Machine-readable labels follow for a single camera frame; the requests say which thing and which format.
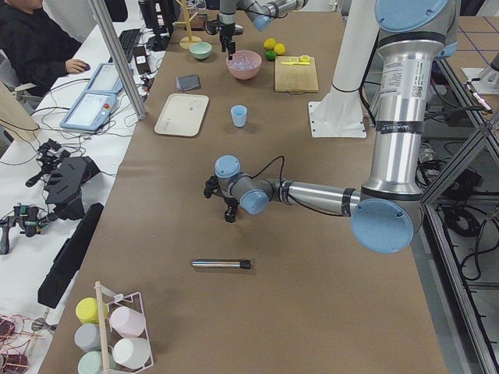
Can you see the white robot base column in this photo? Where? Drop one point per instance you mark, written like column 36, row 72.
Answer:
column 340, row 112

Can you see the yellow cup in rack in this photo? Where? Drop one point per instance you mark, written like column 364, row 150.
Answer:
column 86, row 311

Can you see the teach pendant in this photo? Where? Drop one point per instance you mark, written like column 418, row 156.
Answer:
column 105, row 79
column 90, row 112

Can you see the pink bowl of ice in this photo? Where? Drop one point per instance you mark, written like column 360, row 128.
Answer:
column 244, row 64

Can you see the seated person black hoodie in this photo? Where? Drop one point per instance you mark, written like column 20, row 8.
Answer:
column 38, row 49

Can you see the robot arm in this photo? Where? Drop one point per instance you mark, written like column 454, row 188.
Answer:
column 376, row 107
column 259, row 14

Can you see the aluminium frame post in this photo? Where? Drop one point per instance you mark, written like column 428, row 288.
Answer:
column 114, row 47

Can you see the yellow plastic knife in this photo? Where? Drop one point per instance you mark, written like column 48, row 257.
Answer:
column 293, row 63

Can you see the white wire cup rack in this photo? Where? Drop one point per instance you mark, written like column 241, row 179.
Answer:
column 107, row 302

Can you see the teach pendant far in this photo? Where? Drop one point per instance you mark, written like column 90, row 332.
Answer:
column 105, row 79

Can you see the light blue plastic cup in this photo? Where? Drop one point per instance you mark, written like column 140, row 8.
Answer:
column 238, row 113

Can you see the dark wooden glass tray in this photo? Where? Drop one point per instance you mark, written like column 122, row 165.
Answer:
column 197, row 23

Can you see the green lime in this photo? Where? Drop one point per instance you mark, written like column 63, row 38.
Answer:
column 270, row 56

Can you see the black monitor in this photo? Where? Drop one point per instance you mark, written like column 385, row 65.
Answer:
column 158, row 16

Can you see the black long bar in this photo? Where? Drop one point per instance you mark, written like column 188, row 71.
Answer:
column 69, row 259

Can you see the mint cup in rack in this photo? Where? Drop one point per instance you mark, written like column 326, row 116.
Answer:
column 91, row 363

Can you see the black keyboard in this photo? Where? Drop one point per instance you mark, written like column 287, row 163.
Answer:
column 128, row 39

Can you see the bamboo cutting board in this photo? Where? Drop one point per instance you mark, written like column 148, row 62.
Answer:
column 295, row 79

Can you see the grey folded cloth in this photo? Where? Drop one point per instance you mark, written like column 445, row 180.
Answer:
column 187, row 83

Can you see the white cup in rack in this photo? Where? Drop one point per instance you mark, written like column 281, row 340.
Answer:
column 133, row 353

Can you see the grey cup in rack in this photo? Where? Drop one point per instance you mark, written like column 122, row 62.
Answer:
column 87, row 337

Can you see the mint green bowl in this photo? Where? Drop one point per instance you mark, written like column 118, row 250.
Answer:
column 201, row 50

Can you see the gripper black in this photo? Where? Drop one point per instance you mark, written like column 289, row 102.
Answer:
column 231, row 210
column 226, row 31

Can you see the black gripper stand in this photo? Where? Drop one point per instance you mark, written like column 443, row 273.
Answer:
column 66, row 176

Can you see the cream rabbit tray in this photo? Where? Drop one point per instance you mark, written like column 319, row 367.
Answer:
column 182, row 115

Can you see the teach pendant near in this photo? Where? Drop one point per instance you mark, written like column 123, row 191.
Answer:
column 90, row 112

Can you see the pink cup in rack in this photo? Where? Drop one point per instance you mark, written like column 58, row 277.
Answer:
column 127, row 322

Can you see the yellow lemon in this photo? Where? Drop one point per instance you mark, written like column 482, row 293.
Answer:
column 279, row 49
column 269, row 44

